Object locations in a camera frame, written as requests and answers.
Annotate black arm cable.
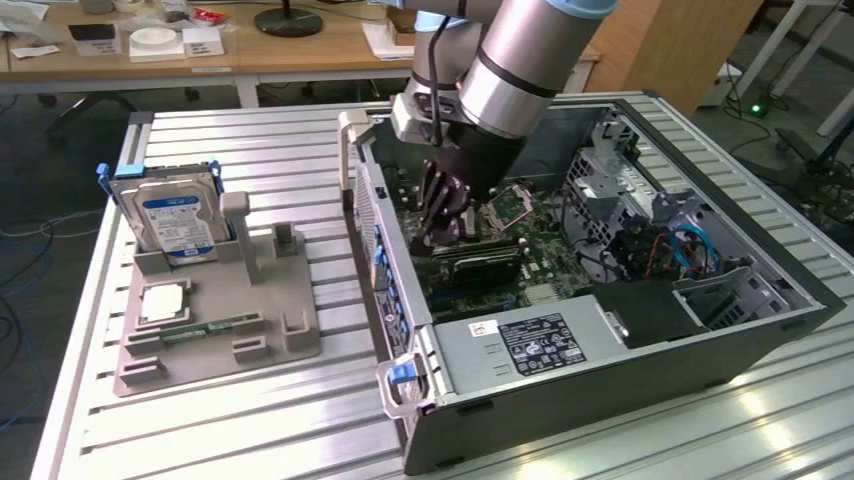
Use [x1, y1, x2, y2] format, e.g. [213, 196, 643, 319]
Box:
[426, 0, 468, 147]

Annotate white desk frame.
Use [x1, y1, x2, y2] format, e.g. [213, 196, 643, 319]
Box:
[730, 0, 854, 136]

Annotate white labelled box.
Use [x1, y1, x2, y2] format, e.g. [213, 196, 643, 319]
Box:
[180, 26, 225, 59]

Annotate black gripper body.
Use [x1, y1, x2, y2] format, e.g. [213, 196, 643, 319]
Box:
[436, 124, 528, 200]

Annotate green motherboard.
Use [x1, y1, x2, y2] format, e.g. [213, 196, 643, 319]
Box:
[392, 169, 602, 324]

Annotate silver drive cage bracket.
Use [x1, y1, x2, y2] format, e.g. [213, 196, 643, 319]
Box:
[571, 173, 628, 211]

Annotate clear plastic bag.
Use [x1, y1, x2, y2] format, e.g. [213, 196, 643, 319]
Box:
[0, 0, 53, 47]

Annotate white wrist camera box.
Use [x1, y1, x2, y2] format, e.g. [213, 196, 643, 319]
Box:
[390, 92, 462, 146]

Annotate silver CPU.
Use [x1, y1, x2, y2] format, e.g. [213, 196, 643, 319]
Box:
[140, 285, 188, 321]

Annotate open cardboard box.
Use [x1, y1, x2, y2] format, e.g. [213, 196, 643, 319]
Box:
[386, 7, 420, 35]

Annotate silver socket cover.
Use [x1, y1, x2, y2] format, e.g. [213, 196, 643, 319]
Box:
[488, 183, 536, 226]

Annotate green RAM stick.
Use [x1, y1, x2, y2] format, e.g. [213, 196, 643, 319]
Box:
[159, 319, 235, 344]

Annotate open black PC case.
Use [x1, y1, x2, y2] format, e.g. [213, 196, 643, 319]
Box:
[336, 97, 850, 477]

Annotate silver chipset heatsink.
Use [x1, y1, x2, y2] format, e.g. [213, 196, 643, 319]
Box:
[523, 285, 572, 306]

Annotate red packet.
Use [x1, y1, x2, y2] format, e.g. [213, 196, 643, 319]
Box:
[191, 5, 229, 27]

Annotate white square dish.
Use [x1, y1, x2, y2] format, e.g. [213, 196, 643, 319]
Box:
[127, 28, 187, 64]

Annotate black floor stand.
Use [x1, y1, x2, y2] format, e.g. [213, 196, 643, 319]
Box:
[777, 127, 854, 206]

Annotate hard disk blue label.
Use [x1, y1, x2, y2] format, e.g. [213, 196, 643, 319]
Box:
[109, 172, 221, 266]

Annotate blue disk caddy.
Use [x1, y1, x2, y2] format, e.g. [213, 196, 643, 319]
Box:
[95, 157, 235, 244]

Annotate grey printed parts rack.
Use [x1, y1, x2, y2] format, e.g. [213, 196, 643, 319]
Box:
[112, 192, 322, 399]

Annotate blue data wire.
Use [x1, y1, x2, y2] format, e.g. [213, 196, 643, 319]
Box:
[669, 224, 721, 279]

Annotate grey power supply unit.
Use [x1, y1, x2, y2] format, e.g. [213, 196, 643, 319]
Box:
[432, 294, 632, 396]

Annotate white paper stack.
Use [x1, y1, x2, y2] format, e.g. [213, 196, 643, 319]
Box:
[362, 21, 416, 62]

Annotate wooden desk white legs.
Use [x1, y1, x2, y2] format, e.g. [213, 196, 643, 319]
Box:
[0, 0, 419, 109]

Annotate grey metal disk bay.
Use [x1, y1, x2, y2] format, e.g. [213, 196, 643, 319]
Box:
[671, 264, 793, 331]

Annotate black round lamp base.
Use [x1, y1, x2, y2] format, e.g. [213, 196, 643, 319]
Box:
[252, 0, 327, 39]

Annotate wooden cabinet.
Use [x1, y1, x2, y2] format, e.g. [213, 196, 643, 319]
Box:
[586, 0, 767, 117]

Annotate white box black top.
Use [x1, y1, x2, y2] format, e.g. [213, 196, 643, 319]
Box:
[68, 23, 124, 58]

